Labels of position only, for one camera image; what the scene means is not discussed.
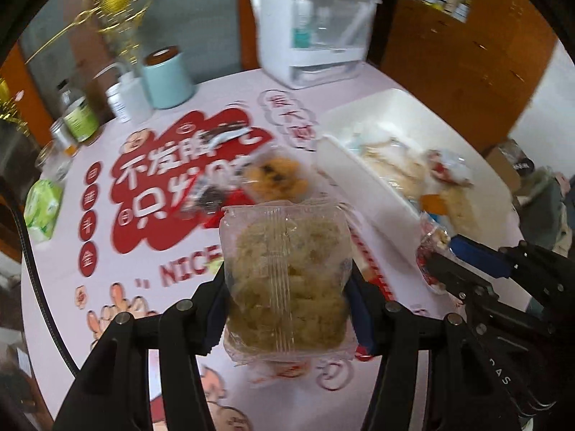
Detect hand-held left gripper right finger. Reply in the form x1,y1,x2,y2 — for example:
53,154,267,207
347,264,523,431

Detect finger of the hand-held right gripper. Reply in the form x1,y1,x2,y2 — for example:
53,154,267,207
449,236,575,324
423,255,500,303

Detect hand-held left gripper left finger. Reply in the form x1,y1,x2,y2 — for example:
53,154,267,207
53,260,231,431

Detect clear twisted snack packet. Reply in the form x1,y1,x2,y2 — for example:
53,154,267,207
415,213,454,295

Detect puffed sticks packet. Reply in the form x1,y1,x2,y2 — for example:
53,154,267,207
420,184,477,230

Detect clear crisp rice packet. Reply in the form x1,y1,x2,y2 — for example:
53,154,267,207
218,200,360,364

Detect red and white snack packet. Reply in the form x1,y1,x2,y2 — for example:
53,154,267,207
427,150,474,187

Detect yellow bread packet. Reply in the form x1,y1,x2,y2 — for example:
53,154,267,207
359,139,432,198

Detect white plastic storage bin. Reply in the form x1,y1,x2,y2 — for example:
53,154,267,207
314,87,524,238

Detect grey plastic chair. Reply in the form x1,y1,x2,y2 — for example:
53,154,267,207
516,166,575,256

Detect cardboard box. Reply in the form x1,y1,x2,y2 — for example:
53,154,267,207
485,139,537,194

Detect dark clear snack packet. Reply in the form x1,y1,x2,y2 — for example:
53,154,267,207
182,182,234,218

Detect orange cracker tray packet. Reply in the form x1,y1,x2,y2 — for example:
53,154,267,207
243,144,315,205

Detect wooden shelf cabinet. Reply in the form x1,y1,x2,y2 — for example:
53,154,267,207
377,0,560,153

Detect green tissue pack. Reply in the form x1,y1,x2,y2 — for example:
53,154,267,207
23,179,64,244

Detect clear drinking glass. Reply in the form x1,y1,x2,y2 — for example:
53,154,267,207
36,140,70,180

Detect small glass jar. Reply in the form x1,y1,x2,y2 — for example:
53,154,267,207
49,119,78,156

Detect small white pill bottle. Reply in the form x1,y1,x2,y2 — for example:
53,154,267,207
106,83,131,124

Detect green label glass bottle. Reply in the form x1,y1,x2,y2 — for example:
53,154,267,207
56,80,100,143

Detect teal canister with brown lid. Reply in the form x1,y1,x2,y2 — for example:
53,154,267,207
143,46,196,109

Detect white countertop organizer box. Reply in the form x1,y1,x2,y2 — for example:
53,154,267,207
246,0,382,91

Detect clear plastic bottle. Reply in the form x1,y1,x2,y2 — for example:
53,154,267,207
314,4,335,48

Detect teal and white bottle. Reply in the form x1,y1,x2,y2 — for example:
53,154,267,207
291,0,315,50

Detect small gold door ornament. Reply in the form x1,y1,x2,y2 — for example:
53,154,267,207
0,78,30,138

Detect black cable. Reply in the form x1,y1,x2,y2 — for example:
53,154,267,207
6,180,82,373

